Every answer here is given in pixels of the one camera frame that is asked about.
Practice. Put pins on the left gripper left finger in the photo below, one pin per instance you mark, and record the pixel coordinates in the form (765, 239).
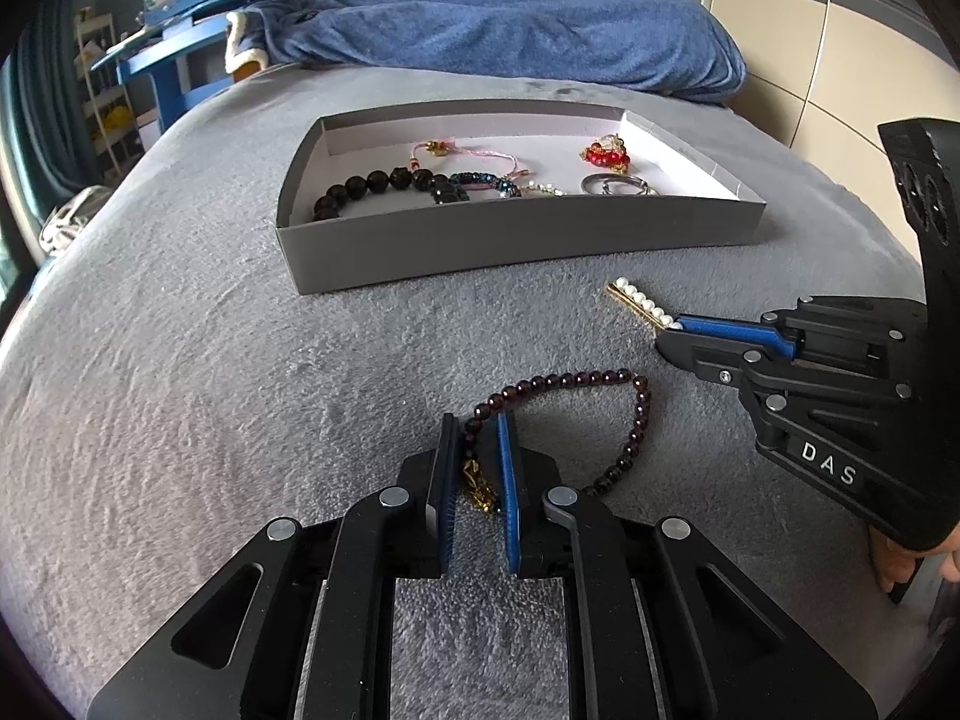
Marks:
(442, 492)

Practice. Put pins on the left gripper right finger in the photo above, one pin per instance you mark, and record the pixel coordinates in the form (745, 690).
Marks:
(515, 499)

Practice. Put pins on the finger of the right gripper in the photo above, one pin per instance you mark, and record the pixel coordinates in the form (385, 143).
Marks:
(758, 334)
(714, 360)

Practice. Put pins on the pearl hair clip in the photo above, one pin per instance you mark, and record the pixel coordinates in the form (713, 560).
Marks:
(635, 299)

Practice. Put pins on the silver key rings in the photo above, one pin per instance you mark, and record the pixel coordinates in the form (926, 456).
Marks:
(615, 185)

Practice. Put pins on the red bead gold charm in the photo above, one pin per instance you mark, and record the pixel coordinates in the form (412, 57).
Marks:
(609, 153)

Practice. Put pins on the right hand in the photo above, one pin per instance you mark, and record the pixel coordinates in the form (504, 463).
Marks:
(894, 564)

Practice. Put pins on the grey cardboard tray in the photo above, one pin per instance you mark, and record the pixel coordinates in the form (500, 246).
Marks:
(404, 192)

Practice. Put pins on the cream wardrobe doors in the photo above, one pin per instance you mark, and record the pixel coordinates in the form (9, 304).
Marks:
(824, 74)

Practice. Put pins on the blue fleece blanket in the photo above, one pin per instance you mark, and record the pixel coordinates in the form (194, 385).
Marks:
(670, 47)

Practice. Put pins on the grey clothes pile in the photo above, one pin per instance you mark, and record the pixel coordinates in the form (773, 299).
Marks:
(68, 221)

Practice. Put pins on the blue wooden desk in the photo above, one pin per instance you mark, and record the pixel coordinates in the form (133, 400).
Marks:
(161, 51)

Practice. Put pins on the teal curtain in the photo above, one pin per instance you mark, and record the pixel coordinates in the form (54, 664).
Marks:
(43, 126)

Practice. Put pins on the white shelf rack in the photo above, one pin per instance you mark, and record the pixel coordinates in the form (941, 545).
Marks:
(107, 109)

